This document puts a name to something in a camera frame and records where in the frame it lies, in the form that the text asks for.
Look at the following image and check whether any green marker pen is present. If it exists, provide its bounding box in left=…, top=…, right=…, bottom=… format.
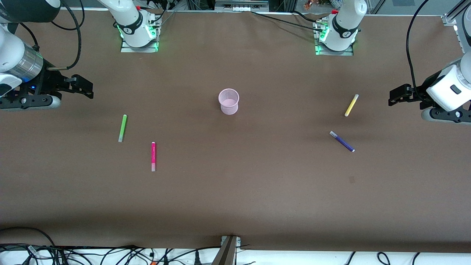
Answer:
left=118, top=114, right=128, bottom=143

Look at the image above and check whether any pink mesh pen holder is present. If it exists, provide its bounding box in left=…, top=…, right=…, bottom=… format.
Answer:
left=218, top=88, right=240, bottom=116

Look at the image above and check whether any black looped floor cable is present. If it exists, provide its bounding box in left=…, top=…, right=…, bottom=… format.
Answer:
left=0, top=226, right=56, bottom=248

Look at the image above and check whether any yellow marker pen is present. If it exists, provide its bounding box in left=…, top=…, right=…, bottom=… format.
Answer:
left=344, top=94, right=360, bottom=117

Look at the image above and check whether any purple marker pen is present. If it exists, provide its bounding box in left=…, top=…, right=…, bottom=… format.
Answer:
left=329, top=131, right=355, bottom=153

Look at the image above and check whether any aluminium bracket at table edge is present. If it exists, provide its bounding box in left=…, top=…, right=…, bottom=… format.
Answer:
left=213, top=236, right=242, bottom=265

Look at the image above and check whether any grey metal rack shelf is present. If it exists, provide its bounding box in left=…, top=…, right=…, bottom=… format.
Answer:
left=215, top=0, right=270, bottom=12

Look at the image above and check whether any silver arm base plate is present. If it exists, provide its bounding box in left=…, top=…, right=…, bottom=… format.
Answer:
left=121, top=40, right=159, bottom=53
left=315, top=44, right=354, bottom=56

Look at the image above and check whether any black cable on table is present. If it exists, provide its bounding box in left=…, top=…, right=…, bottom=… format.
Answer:
left=250, top=10, right=325, bottom=33

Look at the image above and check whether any aluminium frame profile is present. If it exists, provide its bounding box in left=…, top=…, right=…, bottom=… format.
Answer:
left=442, top=0, right=471, bottom=61

